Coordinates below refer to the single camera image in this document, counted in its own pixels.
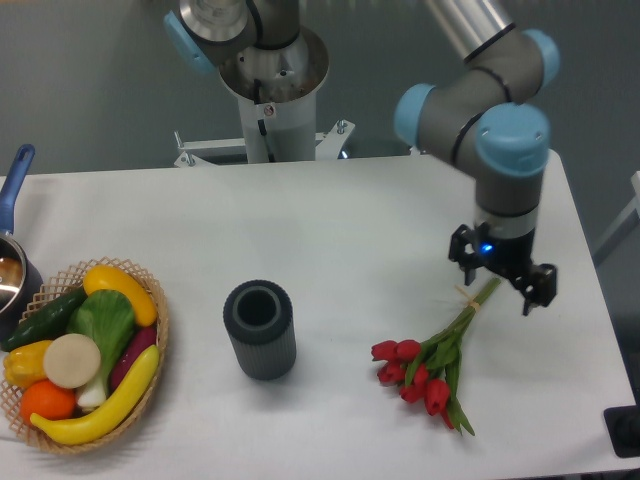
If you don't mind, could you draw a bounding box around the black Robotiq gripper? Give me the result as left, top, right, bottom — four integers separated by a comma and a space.
448, 223, 558, 316

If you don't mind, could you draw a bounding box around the red tulip bouquet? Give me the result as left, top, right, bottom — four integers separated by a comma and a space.
370, 277, 501, 435

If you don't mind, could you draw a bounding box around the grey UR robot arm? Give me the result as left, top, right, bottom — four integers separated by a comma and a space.
163, 1, 560, 309

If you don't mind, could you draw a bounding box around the black device at edge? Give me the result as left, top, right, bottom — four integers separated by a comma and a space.
603, 405, 639, 458

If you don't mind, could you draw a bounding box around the dark grey ribbed vase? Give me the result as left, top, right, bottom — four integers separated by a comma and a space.
223, 279, 297, 381

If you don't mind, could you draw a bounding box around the purple sweet potato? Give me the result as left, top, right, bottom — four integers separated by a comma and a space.
109, 326, 156, 392

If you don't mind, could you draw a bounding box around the green bok choy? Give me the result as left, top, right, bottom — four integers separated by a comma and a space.
66, 290, 135, 412

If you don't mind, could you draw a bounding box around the yellow squash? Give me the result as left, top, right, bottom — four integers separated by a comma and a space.
83, 265, 158, 327

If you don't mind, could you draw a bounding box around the yellow banana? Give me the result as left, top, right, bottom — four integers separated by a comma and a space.
30, 345, 160, 446

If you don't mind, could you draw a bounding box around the woven wicker basket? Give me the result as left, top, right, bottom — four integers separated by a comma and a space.
1, 257, 169, 454

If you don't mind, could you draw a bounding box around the beige round disc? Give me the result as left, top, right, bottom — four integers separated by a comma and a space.
43, 333, 101, 389

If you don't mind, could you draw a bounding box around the green cucumber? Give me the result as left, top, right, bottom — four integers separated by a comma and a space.
1, 288, 87, 352

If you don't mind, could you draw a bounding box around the orange fruit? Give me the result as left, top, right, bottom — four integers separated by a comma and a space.
20, 380, 76, 426

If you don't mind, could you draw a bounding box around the yellow bell pepper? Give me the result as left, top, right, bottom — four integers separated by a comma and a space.
3, 340, 53, 389

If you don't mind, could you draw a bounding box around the white frame at right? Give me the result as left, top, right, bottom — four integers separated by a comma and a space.
592, 171, 639, 268

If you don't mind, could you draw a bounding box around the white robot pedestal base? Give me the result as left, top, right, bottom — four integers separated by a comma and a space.
174, 93, 355, 168

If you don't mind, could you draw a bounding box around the blue handled saucepan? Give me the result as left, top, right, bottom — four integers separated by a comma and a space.
1, 144, 43, 341

